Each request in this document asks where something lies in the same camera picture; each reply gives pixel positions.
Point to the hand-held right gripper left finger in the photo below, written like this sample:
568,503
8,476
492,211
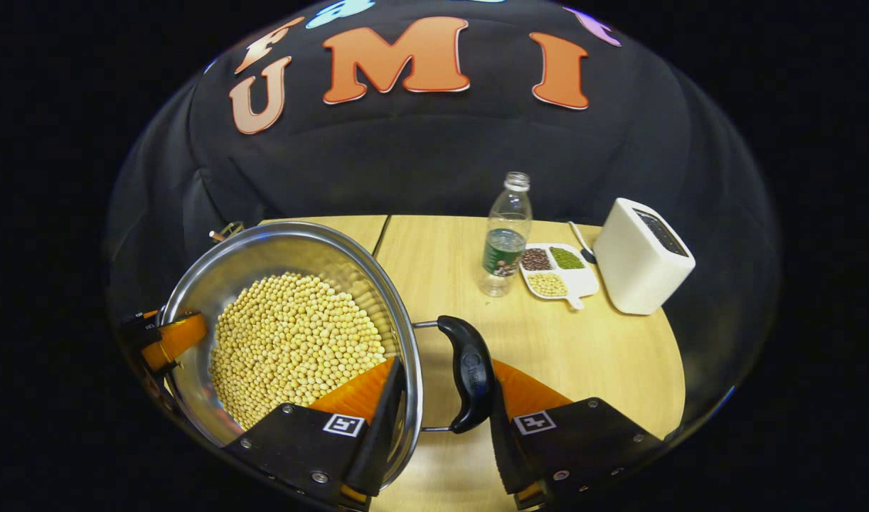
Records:
381,441

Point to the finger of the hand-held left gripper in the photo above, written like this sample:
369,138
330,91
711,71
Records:
171,341

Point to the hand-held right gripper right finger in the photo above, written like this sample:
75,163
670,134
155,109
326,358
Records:
509,455

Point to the stainless steel pot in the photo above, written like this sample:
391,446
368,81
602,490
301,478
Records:
214,284

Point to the heap of soybeans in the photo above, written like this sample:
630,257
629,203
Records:
292,341

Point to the small pile of yellow beans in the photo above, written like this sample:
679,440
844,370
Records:
547,284

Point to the white sectioned plate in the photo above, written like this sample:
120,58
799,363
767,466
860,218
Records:
584,281

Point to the pile of dark red beans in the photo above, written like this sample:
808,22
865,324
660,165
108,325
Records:
535,259

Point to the pile of green mung beans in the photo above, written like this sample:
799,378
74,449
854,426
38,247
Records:
567,257

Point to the clear plastic water bottle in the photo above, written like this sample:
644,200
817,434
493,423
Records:
505,242

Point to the white spoon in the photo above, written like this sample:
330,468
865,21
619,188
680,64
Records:
582,245

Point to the white box-shaped appliance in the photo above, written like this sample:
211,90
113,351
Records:
633,270

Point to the black backdrop cloth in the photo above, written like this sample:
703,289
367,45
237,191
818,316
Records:
420,156

